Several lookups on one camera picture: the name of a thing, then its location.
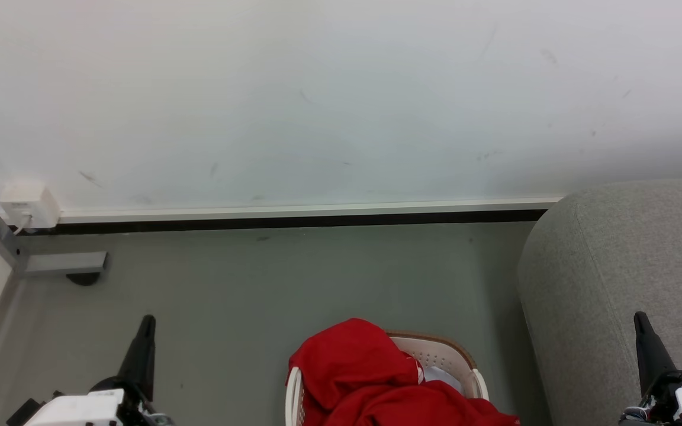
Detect white garment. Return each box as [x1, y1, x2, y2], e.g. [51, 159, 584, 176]
[423, 366, 465, 396]

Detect white wall trim strip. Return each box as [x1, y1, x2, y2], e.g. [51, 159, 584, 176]
[57, 197, 564, 224]

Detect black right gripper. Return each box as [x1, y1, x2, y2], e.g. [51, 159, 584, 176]
[619, 311, 682, 426]

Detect white perforated laundry basket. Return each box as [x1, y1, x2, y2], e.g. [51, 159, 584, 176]
[285, 331, 490, 426]

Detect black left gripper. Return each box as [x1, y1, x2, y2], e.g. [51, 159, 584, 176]
[89, 315, 175, 426]

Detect red garment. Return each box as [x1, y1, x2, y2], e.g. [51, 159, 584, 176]
[288, 318, 520, 426]

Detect grey fabric sofa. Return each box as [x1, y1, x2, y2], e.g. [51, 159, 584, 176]
[517, 179, 682, 426]

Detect white wall socket box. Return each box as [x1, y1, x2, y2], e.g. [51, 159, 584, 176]
[0, 180, 60, 231]

